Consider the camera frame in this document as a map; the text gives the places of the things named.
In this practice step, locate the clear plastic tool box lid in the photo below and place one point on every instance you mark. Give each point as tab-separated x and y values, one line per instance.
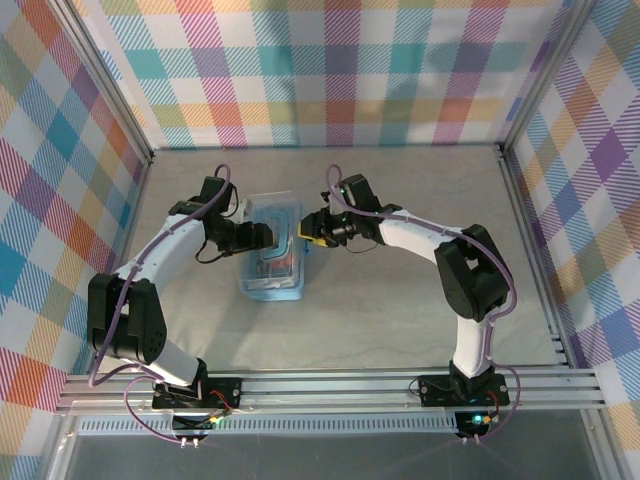
285	280

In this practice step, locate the light blue tool box base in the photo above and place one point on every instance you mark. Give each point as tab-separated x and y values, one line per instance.
272	297

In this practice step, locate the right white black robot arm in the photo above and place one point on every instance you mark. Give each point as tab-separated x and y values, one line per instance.
415	235

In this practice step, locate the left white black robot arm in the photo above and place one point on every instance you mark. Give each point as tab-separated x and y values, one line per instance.
160	250

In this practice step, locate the left black connector box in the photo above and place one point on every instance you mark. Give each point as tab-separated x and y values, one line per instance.
190	425

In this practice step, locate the black connector box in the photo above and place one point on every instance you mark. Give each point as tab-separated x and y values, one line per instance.
190	425
472	422

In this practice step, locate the right black connector box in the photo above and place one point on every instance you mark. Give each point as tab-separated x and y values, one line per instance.
472	422

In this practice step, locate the aluminium side rail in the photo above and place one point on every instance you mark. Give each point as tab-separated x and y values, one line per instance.
134	220
525	210

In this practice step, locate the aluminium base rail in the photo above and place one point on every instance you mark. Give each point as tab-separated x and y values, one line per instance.
325	390

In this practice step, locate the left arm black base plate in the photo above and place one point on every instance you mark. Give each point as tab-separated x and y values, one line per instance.
227	387

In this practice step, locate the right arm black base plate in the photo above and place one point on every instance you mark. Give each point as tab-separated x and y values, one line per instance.
435	392

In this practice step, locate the aluminium corner post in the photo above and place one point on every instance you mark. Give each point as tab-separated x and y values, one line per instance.
545	80
100	80

